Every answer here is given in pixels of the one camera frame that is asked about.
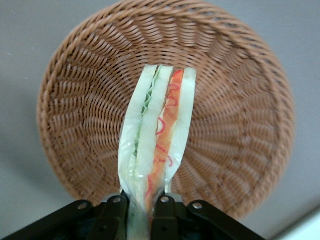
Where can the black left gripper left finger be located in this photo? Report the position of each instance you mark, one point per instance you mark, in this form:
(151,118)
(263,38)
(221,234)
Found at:
(75,220)

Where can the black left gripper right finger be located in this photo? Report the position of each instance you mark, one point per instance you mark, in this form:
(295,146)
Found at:
(200,222)

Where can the triangle sandwich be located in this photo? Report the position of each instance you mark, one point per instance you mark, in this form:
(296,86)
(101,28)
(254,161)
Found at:
(150,112)

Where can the brown wicker basket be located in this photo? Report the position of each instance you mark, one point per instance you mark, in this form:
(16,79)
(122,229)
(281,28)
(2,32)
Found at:
(225,112)

